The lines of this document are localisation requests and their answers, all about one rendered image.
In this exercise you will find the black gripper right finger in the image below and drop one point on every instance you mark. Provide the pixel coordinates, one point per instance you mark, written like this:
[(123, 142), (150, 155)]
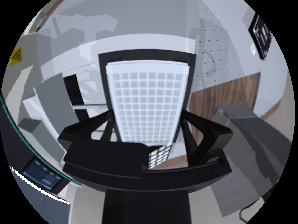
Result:
[(215, 136)]

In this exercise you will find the white multiwell plate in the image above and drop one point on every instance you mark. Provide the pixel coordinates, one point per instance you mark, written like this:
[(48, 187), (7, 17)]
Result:
[(169, 99)]

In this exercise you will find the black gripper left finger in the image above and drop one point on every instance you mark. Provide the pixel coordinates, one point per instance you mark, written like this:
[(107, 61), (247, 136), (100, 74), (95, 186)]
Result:
[(86, 127)]

